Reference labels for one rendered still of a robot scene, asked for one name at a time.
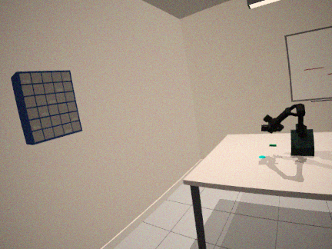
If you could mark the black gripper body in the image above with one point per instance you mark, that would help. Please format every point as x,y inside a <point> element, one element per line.
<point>267,118</point>

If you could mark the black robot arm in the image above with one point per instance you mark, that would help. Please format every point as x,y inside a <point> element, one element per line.
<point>301,129</point>

